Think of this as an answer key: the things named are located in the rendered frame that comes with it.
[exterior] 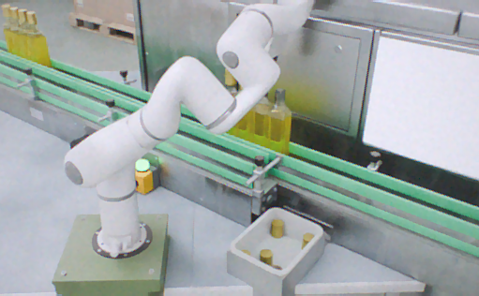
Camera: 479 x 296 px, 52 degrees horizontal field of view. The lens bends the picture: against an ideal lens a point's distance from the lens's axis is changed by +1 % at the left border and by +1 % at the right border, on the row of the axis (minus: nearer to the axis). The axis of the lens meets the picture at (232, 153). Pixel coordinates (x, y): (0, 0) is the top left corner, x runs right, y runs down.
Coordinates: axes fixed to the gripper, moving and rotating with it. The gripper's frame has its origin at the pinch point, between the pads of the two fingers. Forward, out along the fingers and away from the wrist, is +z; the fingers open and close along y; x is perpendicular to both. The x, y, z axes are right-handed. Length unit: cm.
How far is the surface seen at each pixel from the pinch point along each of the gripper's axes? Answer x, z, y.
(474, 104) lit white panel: 51, -14, -12
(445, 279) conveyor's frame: 68, 22, 7
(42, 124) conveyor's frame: -80, 63, 15
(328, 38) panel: 10.3, -11.4, -12.3
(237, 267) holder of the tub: 26, 34, 34
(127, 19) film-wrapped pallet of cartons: -290, 178, -239
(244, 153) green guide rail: 4.7, 24.3, 6.5
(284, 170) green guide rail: 17.7, 23.1, 4.2
